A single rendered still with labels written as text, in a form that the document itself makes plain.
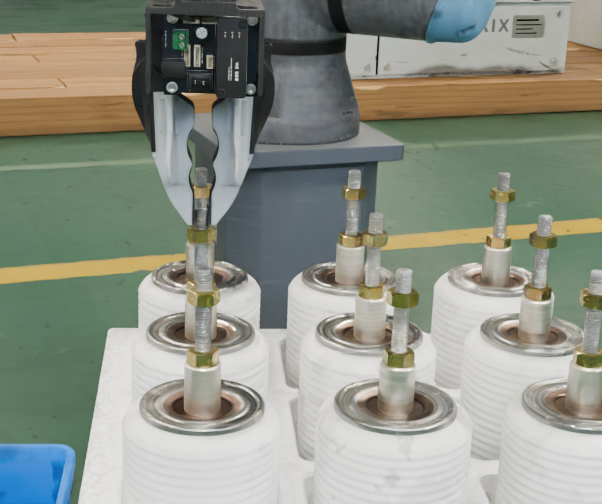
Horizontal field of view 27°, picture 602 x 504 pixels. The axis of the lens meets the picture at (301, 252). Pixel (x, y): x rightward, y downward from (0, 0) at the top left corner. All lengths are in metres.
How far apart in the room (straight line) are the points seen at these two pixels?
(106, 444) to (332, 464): 0.19
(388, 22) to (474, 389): 0.43
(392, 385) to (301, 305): 0.23
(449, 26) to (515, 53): 1.89
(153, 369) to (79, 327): 0.73
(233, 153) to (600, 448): 0.29
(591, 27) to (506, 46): 0.64
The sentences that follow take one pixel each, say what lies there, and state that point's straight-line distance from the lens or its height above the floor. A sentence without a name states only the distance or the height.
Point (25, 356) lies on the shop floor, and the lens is 1.48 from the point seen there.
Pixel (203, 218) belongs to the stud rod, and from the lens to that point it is 0.83.
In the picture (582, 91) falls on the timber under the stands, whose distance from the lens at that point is 3.08.
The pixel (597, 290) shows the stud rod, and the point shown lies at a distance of 0.76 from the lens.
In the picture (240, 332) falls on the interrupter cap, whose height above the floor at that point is 0.25.
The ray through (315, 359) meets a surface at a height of 0.24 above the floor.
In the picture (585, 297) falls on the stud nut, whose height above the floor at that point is 0.33.
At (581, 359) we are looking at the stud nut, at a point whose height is 0.29.
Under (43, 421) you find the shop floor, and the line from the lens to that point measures 1.32.
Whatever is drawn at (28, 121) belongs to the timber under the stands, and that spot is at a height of 0.03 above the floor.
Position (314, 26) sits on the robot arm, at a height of 0.41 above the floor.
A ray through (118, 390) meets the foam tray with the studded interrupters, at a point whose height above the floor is 0.18.
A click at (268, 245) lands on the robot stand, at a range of 1.22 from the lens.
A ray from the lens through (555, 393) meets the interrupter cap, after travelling 0.80.
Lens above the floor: 0.57
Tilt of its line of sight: 18 degrees down
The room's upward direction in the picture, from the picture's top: 2 degrees clockwise
